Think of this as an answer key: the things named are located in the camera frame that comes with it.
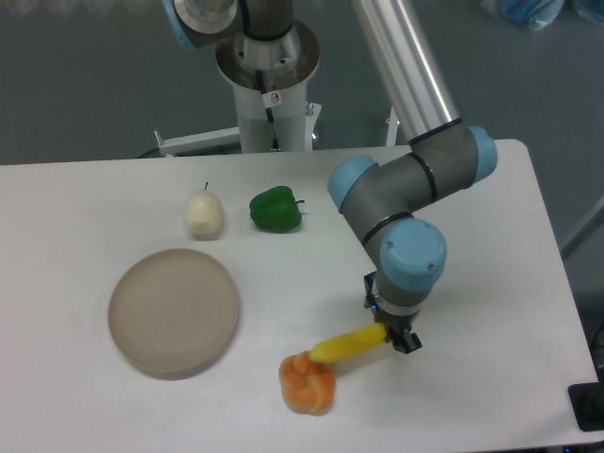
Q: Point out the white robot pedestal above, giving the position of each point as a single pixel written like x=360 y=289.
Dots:
x=270 y=80

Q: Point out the white metal bracket left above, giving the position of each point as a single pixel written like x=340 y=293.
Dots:
x=197 y=142

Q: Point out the white metal bracket right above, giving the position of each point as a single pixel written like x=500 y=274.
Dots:
x=392 y=124

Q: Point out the green bell pepper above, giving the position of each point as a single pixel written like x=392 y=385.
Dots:
x=276 y=210

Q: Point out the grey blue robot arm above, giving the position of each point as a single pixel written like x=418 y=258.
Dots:
x=378 y=201

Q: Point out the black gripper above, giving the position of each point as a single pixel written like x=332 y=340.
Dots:
x=397 y=319

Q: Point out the beige round plate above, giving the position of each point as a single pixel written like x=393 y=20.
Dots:
x=173 y=313

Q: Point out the blue plastic bag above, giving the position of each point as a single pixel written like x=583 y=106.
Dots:
x=530 y=14

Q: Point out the yellow banana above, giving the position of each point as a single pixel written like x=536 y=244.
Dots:
x=349 y=344

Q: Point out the white metal bracket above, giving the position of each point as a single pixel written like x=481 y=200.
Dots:
x=392 y=124
x=197 y=142

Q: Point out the white pear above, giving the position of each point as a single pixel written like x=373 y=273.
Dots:
x=204 y=215

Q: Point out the black box at edge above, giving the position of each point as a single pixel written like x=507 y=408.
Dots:
x=587 y=404

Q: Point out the orange knotted bread roll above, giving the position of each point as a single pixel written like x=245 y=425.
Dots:
x=307 y=387

